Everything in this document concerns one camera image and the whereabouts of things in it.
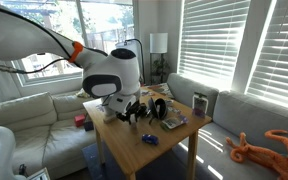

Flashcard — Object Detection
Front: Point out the black frying pan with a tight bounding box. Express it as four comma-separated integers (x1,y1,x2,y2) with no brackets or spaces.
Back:
148,98,168,122

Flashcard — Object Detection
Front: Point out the white leather sofa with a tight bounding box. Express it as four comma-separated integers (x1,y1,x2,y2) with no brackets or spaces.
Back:
0,92,96,179

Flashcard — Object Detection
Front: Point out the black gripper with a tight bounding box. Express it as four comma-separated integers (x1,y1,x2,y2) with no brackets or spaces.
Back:
116,101,147,123

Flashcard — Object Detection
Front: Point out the orange octopus plush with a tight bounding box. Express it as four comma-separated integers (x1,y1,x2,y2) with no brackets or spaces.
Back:
226,130,288,180

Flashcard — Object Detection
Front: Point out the blue toy car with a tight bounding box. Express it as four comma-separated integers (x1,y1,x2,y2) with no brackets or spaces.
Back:
142,134,159,145

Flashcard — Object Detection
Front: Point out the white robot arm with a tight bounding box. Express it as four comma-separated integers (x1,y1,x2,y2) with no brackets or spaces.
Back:
0,4,141,124

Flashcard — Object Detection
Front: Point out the red box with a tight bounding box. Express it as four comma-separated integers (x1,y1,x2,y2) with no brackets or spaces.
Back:
74,114,85,127

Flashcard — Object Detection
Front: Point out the wooden table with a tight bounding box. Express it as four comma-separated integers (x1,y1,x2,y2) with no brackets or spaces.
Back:
84,99,211,180

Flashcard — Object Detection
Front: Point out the grey sofa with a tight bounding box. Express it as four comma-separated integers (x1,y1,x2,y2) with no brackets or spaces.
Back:
167,73,288,180

